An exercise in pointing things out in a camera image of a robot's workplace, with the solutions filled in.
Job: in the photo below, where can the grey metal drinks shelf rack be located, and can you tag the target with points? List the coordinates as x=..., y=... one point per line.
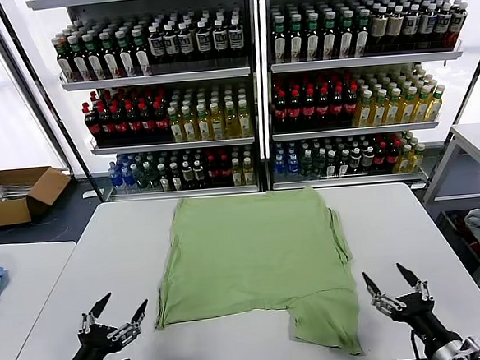
x=154, y=79
x=359, y=61

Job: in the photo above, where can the red item under table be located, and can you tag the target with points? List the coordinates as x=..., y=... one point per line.
x=473, y=246

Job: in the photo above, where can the white paper scrap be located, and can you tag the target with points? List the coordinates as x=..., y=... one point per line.
x=88, y=194

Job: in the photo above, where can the green polo shirt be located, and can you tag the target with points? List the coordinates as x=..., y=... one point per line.
x=249, y=249

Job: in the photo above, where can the yellow drink bottle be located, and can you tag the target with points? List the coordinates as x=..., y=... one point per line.
x=188, y=123
x=217, y=121
x=363, y=108
x=175, y=124
x=236, y=173
x=393, y=106
x=231, y=120
x=404, y=159
x=436, y=103
x=422, y=104
x=378, y=107
x=417, y=157
x=203, y=122
x=248, y=171
x=408, y=105
x=245, y=118

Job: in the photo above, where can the grey metal frame table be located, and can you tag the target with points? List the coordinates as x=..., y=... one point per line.
x=472, y=195

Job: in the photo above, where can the cola bottle red cap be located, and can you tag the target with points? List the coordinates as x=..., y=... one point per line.
x=212, y=172
x=118, y=124
x=146, y=122
x=225, y=171
x=92, y=126
x=309, y=107
x=133, y=123
x=338, y=105
x=380, y=158
x=392, y=156
x=105, y=125
x=352, y=104
x=280, y=109
x=323, y=106
x=162, y=121
x=294, y=108

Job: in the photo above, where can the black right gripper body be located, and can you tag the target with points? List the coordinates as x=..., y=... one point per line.
x=416, y=309

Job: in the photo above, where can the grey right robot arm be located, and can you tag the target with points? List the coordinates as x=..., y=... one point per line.
x=445, y=343

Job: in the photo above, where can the dark bottle green cap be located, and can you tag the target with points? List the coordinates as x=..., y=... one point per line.
x=329, y=35
x=362, y=33
x=64, y=59
x=312, y=37
x=94, y=56
x=141, y=52
x=296, y=38
x=125, y=53
x=109, y=55
x=79, y=57
x=279, y=39
x=346, y=34

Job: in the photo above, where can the dark bottle beige label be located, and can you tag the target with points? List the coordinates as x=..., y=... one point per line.
x=378, y=29
x=395, y=28

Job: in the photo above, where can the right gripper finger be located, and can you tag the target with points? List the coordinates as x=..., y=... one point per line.
x=411, y=278
x=373, y=292

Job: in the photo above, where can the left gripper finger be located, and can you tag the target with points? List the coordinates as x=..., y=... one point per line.
x=138, y=312
x=98, y=307

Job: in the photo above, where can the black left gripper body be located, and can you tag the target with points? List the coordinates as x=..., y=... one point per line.
x=99, y=342

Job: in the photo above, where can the blue drink bottle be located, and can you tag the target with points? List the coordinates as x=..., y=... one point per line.
x=279, y=165
x=115, y=175
x=292, y=164
x=128, y=175

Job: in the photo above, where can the clear plastic packets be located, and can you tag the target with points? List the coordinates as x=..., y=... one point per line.
x=12, y=191

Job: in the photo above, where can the dark bottle blue white label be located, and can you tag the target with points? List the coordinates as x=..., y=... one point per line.
x=185, y=42
x=156, y=45
x=220, y=39
x=170, y=44
x=458, y=26
x=411, y=27
x=236, y=38
x=203, y=41
x=443, y=26
x=428, y=27

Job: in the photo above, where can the black slanted frame pole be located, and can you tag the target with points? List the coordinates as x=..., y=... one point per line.
x=471, y=89
x=51, y=106

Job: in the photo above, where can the open cardboard box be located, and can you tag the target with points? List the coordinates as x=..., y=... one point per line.
x=3, y=213

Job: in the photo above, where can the dark green drink bottle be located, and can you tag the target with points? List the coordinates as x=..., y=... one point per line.
x=141, y=177
x=306, y=166
x=319, y=165
x=153, y=176

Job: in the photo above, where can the dark bottle white cap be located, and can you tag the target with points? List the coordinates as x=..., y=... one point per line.
x=164, y=178
x=199, y=174
x=176, y=177
x=188, y=175
x=343, y=164
x=331, y=165

